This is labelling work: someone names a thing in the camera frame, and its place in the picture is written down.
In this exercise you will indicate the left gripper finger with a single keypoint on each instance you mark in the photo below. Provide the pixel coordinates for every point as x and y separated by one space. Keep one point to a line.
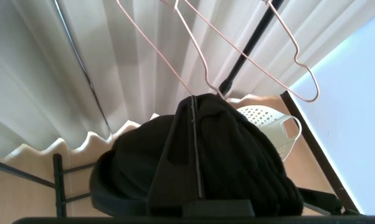
172 186

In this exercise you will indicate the beige curtain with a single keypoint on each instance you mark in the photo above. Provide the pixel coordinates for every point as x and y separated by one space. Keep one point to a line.
137 62

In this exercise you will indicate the black garment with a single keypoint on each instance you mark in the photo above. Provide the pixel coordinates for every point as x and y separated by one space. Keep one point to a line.
237 161

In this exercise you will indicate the white laundry basket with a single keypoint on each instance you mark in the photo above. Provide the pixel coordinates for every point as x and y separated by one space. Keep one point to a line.
268 119

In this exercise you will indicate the black clothes rack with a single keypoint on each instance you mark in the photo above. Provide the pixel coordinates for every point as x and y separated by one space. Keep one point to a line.
59 186

